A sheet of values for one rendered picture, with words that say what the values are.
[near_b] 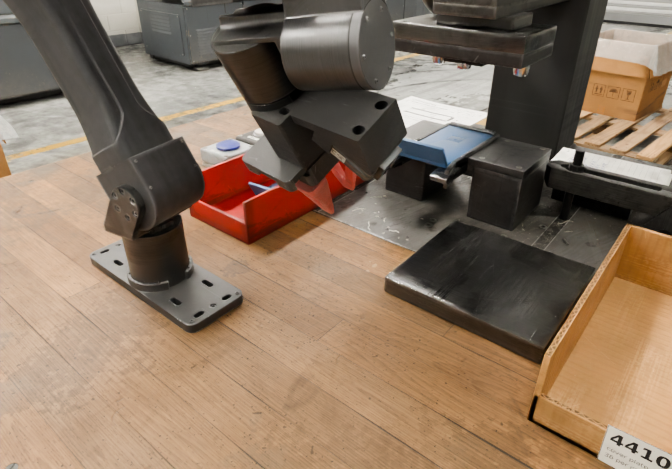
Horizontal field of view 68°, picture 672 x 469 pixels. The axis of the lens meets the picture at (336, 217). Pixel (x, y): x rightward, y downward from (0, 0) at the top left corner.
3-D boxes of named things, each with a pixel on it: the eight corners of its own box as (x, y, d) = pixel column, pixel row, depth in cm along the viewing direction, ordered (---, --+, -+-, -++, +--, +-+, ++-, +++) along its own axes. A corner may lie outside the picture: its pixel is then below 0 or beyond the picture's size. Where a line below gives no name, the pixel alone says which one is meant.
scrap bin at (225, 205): (190, 216, 69) (183, 176, 66) (311, 161, 86) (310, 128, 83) (248, 245, 62) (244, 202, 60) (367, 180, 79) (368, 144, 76)
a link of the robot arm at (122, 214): (201, 158, 52) (161, 149, 54) (134, 191, 45) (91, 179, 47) (208, 212, 55) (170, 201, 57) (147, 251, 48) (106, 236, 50)
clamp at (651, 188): (533, 215, 69) (548, 147, 64) (542, 206, 72) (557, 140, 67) (655, 253, 61) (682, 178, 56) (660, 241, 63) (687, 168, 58)
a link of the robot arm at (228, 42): (337, 65, 40) (303, -16, 34) (309, 116, 37) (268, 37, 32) (266, 67, 43) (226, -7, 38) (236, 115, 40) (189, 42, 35)
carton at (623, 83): (593, 90, 412) (610, 26, 388) (675, 106, 373) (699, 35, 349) (555, 106, 373) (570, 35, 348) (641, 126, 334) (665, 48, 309)
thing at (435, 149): (392, 157, 65) (393, 136, 64) (449, 127, 76) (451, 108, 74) (440, 171, 61) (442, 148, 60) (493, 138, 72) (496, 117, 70)
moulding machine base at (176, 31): (193, 73, 527) (179, -30, 480) (144, 59, 587) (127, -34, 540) (463, 19, 880) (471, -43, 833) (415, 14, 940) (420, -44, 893)
